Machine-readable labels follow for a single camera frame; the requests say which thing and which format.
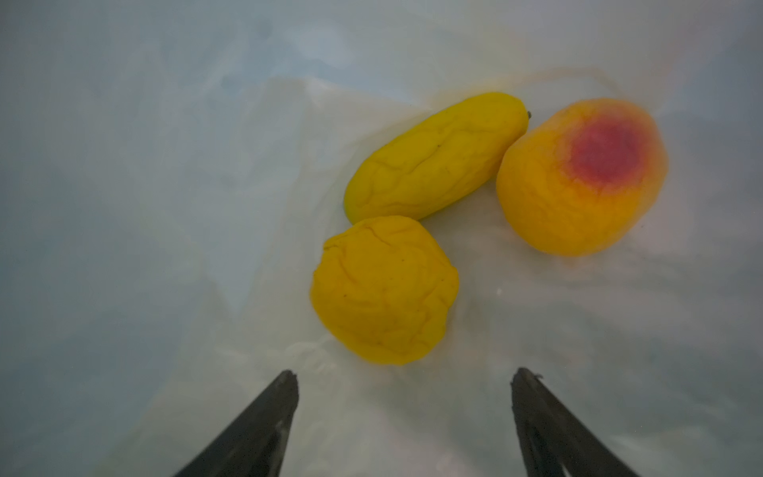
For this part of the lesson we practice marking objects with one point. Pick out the white plastic bag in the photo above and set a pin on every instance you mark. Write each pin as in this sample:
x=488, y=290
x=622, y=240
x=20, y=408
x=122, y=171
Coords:
x=170, y=171

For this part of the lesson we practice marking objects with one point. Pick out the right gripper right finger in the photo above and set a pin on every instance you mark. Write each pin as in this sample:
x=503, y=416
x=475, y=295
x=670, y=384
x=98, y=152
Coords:
x=553, y=441

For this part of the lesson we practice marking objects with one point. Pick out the yellow round lemon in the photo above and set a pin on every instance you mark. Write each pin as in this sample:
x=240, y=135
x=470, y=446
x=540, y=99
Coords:
x=384, y=289

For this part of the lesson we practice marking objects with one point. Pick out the yellow oblong fruit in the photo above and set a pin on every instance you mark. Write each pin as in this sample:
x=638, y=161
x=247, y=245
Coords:
x=439, y=161

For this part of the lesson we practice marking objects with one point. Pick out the yellow red peach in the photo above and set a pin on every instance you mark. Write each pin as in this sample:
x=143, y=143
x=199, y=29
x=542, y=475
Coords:
x=580, y=181

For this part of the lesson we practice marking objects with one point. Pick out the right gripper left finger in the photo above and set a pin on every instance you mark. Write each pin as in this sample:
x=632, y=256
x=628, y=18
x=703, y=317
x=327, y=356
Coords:
x=254, y=444

